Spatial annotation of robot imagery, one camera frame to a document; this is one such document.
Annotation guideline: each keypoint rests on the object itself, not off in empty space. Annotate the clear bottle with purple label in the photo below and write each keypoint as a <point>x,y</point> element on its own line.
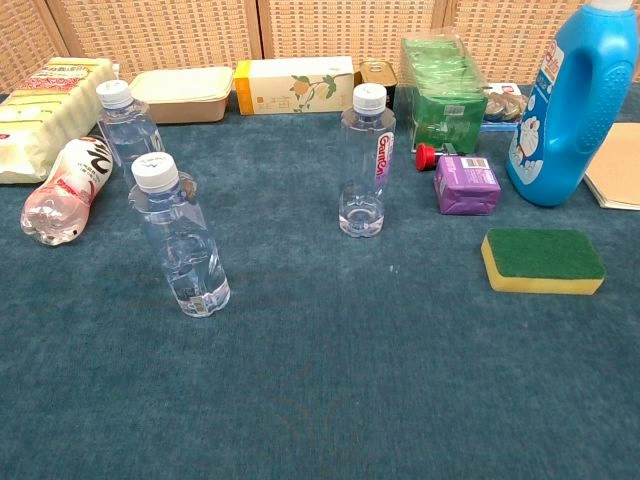
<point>362,165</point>

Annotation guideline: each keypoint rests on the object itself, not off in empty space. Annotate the clear water bottle white cap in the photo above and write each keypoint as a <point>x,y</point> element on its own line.
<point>127,130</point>
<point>185,250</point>

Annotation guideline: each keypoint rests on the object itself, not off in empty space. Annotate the blue table cloth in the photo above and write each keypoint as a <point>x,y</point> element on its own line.
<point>320,375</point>

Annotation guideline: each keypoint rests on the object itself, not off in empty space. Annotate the purple wrapped box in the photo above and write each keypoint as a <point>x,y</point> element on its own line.
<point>465,190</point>

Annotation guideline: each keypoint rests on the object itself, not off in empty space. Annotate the white orange tea box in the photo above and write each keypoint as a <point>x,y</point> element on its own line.
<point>280,85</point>

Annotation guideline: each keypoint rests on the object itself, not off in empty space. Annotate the gold black tin can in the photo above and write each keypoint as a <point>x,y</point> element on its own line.
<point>377,72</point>

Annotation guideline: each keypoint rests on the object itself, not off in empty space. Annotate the green packet stack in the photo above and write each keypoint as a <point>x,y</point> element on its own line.
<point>440,90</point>

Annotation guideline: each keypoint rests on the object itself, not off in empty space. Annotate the beige lidded food container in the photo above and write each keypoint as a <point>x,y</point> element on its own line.
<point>185,95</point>

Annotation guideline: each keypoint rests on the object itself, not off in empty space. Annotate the woven folding screen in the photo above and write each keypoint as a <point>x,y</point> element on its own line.
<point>325,25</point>

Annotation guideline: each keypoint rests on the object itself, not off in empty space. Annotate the green yellow scouring sponge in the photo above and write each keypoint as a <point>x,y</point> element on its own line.
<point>545,255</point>

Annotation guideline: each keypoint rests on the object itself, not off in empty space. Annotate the binder clips blister pack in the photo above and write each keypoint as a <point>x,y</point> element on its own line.
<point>502,107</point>

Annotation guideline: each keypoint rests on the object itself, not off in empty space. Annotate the blue detergent bottle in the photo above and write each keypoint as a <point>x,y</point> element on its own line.
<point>560,165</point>

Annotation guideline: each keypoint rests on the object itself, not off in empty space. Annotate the pink drink bottle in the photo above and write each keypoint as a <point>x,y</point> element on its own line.
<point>60,200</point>

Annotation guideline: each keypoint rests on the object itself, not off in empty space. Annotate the brown spiral notebook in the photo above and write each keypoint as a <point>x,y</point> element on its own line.
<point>620,165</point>

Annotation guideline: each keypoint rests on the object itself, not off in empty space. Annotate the yellow sponge multipack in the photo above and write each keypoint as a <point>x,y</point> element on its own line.
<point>40,100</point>

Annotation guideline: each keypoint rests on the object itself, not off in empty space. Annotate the red push button switch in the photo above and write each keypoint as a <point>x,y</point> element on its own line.
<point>426,157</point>

